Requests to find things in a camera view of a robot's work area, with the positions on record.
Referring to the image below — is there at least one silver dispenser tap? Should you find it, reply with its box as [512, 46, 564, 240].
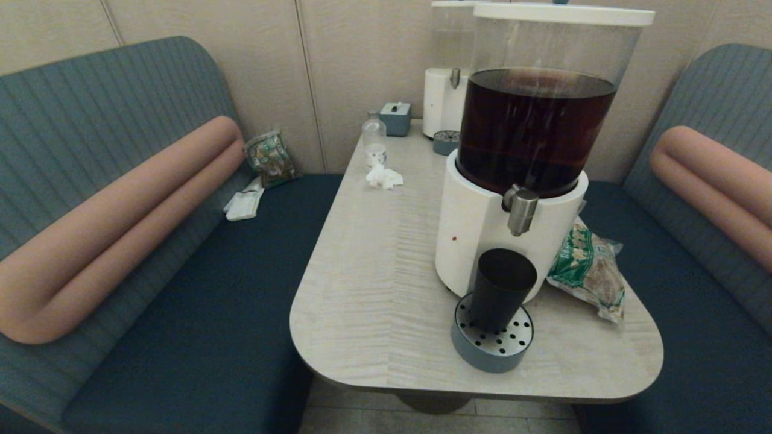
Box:
[502, 184, 539, 237]

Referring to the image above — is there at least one black plastic cup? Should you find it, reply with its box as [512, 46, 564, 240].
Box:
[470, 248, 538, 334]

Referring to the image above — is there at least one crumpled white tissue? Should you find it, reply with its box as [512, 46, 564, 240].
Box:
[365, 163, 403, 190]

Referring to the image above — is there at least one clear plastic bottle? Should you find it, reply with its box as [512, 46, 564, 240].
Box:
[362, 111, 387, 168]

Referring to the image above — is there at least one small round drip tray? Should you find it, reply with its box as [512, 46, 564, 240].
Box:
[432, 130, 460, 156]

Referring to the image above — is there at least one blue grey tissue box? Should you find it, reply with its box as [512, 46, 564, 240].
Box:
[379, 102, 412, 137]

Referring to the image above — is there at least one large dispenser with dark tea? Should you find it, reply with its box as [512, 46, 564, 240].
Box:
[434, 3, 656, 303]

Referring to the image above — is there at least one small white drink dispenser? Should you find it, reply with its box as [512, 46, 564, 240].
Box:
[422, 0, 477, 139]

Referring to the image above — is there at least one brown green snack bag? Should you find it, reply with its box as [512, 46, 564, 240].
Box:
[243, 130, 300, 189]

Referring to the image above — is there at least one white napkin pack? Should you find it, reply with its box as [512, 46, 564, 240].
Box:
[223, 177, 265, 222]

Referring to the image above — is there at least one round perforated drip tray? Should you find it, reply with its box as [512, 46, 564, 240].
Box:
[451, 292, 536, 374]

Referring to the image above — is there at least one green white snack bag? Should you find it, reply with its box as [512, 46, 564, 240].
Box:
[546, 216, 625, 324]

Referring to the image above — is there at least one teal bench with long bolster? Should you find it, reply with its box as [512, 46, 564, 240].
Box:
[0, 36, 344, 434]

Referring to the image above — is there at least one long pink bolster cushion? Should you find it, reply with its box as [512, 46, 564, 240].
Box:
[0, 116, 246, 345]

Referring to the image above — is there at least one white large dispenser lid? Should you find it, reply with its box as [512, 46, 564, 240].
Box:
[473, 4, 656, 27]

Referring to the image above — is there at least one teal bench with short bolster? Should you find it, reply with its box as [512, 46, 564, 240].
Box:
[573, 43, 772, 434]

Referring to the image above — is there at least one short pink bolster cushion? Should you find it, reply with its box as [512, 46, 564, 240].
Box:
[649, 125, 772, 275]

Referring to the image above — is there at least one dark table pedestal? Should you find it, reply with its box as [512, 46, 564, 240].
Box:
[395, 392, 474, 415]

